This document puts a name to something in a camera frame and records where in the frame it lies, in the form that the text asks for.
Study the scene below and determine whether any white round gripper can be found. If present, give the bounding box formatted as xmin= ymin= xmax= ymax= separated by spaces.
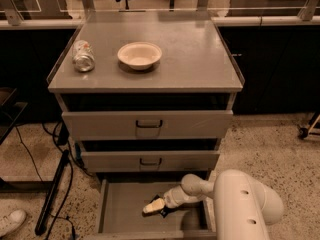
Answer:
xmin=143 ymin=186 xmax=200 ymax=214

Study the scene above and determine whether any dark blue rxbar wrapper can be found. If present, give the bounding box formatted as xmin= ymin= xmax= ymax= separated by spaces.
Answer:
xmin=152 ymin=195 xmax=173 ymax=218

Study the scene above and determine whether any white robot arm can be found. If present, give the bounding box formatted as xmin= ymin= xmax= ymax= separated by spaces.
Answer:
xmin=143 ymin=169 xmax=284 ymax=240

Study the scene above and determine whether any grey bottom drawer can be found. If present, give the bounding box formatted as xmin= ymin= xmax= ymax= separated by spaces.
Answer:
xmin=84 ymin=180 xmax=217 ymax=240

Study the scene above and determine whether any grey drawer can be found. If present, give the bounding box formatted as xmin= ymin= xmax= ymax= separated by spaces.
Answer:
xmin=81 ymin=151 xmax=219 ymax=172
xmin=84 ymin=180 xmax=217 ymax=240
xmin=62 ymin=110 xmax=233 ymax=141

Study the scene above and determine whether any grey middle drawer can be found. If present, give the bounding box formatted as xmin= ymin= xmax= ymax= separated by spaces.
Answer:
xmin=81 ymin=151 xmax=219 ymax=172

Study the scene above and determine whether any grey top drawer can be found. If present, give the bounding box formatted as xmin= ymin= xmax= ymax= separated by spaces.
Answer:
xmin=62 ymin=110 xmax=233 ymax=141

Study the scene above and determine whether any grey drawer cabinet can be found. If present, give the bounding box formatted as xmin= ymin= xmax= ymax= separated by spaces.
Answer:
xmin=46 ymin=11 xmax=246 ymax=192

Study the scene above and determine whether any black floor bar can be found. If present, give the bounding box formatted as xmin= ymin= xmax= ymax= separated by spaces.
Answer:
xmin=35 ymin=150 xmax=69 ymax=236

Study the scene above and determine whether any white sneaker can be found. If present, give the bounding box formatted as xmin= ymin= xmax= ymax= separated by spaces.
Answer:
xmin=0 ymin=209 xmax=27 ymax=237

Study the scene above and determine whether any white ceramic bowl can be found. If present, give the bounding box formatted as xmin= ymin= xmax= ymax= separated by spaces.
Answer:
xmin=117 ymin=42 xmax=162 ymax=70

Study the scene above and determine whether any wheeled cart base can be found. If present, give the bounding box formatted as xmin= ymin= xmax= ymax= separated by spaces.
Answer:
xmin=298 ymin=112 xmax=320 ymax=139

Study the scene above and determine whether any silver soda can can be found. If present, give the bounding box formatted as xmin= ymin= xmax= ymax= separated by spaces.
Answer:
xmin=72 ymin=40 xmax=95 ymax=72

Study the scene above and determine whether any glass partition railing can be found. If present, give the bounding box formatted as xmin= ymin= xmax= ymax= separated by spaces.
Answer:
xmin=0 ymin=0 xmax=320 ymax=27

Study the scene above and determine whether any black cable on floor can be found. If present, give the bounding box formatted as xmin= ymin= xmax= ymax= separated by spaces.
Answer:
xmin=14 ymin=121 xmax=95 ymax=240

